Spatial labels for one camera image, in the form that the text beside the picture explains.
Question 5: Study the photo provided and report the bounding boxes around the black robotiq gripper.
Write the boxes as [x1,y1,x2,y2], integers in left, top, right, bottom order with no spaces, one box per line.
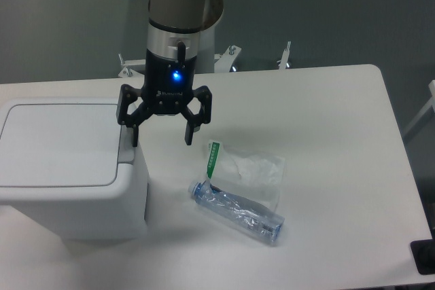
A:
[116,48,213,147]

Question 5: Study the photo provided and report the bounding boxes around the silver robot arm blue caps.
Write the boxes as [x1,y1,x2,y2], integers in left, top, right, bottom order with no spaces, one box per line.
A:
[116,0,212,147]

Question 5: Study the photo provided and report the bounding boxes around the grey trash can push button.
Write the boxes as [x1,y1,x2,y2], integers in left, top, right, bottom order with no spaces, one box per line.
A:
[118,126,136,164]

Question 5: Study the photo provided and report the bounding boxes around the white plastic trash can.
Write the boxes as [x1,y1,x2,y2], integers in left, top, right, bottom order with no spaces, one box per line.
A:
[1,97,149,240]

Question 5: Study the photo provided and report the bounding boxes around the clear plastic bag green label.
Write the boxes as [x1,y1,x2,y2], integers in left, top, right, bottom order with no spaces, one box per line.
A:
[205,140,285,211]

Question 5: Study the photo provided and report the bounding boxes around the crushed clear plastic water bottle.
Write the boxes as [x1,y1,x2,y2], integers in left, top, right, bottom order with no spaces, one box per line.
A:
[188,180,285,245]

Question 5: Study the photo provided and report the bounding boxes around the black clamp at table corner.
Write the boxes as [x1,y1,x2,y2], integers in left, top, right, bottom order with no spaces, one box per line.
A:
[411,239,434,275]

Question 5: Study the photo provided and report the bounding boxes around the white metal base frame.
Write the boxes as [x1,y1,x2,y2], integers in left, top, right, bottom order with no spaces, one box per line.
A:
[118,41,292,78]

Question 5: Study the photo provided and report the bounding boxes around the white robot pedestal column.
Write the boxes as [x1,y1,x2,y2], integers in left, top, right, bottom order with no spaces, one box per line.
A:
[195,0,224,75]

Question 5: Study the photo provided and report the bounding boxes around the white frame at right edge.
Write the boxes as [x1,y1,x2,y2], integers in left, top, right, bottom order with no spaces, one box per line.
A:
[402,80,434,143]

